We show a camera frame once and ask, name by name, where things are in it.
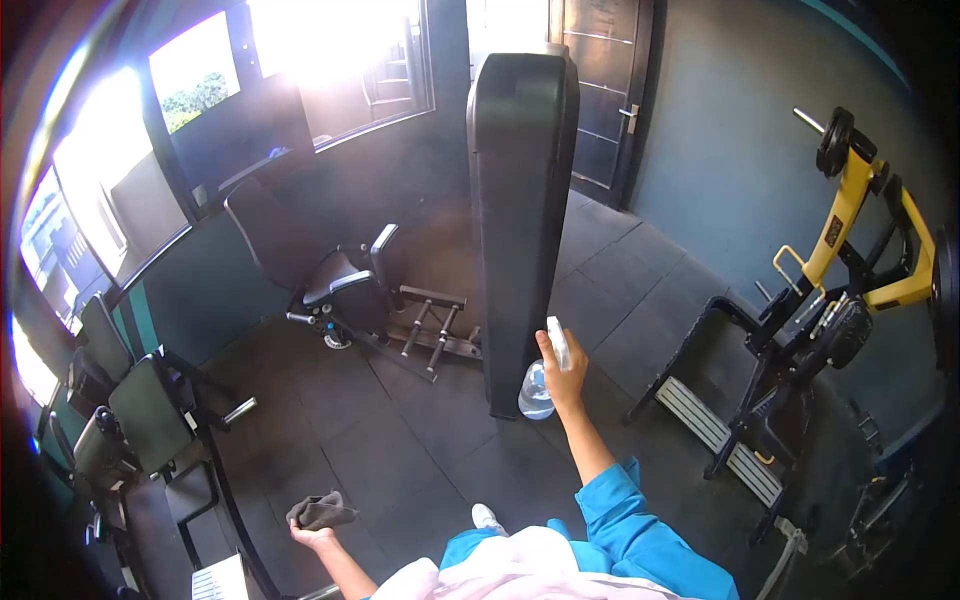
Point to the person's left hand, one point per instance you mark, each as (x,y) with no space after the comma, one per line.
(313,535)

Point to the person's right hand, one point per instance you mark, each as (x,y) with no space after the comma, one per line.
(564,381)

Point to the person's left fingers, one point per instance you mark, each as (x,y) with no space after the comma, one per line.
(296,529)

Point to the person's right thumb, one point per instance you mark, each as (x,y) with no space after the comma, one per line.
(545,348)

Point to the grey cloth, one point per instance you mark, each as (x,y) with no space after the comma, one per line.
(321,510)

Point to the clear spray bottle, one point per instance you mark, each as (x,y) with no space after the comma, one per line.
(535,394)

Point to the white slatted foot plate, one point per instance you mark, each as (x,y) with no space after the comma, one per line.
(219,579)

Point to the tall black weight stack cover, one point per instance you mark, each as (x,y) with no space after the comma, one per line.
(523,225)

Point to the person's legs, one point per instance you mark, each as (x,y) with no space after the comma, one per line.
(487,517)

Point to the black padded gym machine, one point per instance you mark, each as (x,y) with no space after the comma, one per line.
(105,345)
(150,424)

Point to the black seated gym machine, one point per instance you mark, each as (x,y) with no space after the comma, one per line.
(346,292)

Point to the person's body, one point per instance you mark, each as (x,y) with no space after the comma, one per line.
(637,551)

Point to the yellow and black plate machine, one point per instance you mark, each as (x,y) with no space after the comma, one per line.
(840,315)

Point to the window with dark frame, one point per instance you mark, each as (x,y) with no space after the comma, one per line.
(337,67)
(105,202)
(217,127)

